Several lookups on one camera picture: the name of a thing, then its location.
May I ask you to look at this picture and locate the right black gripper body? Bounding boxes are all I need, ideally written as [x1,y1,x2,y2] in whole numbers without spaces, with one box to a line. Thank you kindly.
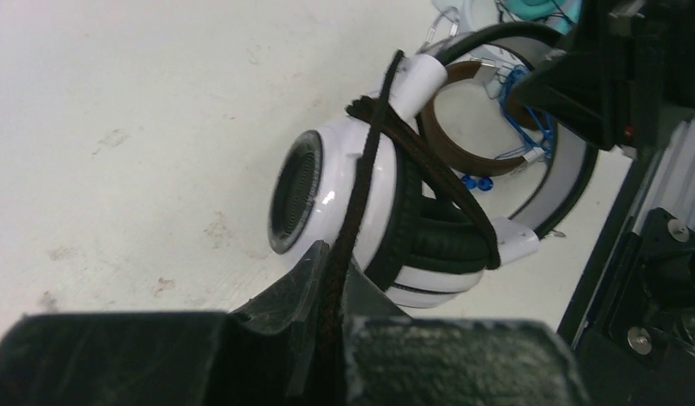
[514,1,695,151]

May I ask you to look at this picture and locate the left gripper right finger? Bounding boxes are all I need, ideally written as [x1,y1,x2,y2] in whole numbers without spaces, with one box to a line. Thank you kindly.
[342,266,590,405]

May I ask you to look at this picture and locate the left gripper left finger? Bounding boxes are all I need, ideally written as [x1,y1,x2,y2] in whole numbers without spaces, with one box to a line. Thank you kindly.
[0,242,329,405]

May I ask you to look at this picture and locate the teal cat-ear headphones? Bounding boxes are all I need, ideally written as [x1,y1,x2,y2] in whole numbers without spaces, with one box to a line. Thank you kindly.
[432,0,583,35]

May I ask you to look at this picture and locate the black and white headphones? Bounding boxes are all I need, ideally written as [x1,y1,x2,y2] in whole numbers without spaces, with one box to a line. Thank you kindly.
[268,22,597,398]

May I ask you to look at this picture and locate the brown headphones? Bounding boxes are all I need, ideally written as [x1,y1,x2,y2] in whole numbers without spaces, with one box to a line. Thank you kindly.
[420,60,555,179]

